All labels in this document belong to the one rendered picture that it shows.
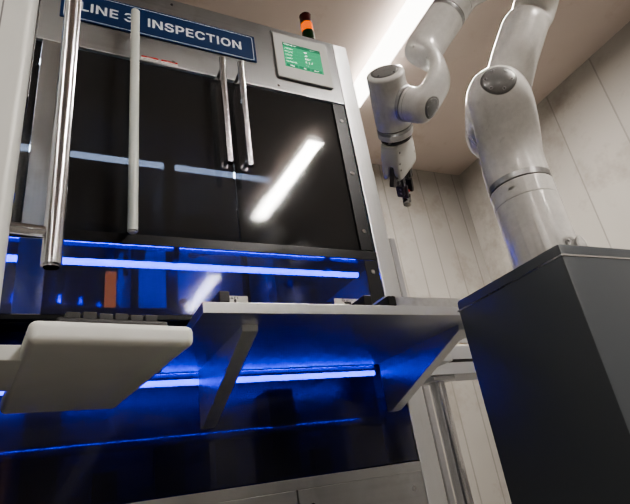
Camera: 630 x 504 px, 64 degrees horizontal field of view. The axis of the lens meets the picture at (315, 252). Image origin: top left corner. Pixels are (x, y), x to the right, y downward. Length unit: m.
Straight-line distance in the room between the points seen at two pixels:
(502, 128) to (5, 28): 0.84
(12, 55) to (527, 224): 0.86
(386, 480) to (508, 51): 1.04
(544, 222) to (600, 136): 3.14
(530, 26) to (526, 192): 0.40
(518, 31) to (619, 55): 2.97
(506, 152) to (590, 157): 3.09
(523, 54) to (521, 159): 0.27
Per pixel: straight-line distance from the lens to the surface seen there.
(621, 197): 3.93
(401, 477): 1.41
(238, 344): 0.95
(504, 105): 1.05
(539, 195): 1.00
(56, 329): 0.68
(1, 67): 0.87
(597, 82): 4.23
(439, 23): 1.28
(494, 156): 1.05
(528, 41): 1.23
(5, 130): 0.80
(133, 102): 1.48
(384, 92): 1.15
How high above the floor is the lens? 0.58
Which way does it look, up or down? 25 degrees up
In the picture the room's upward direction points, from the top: 9 degrees counter-clockwise
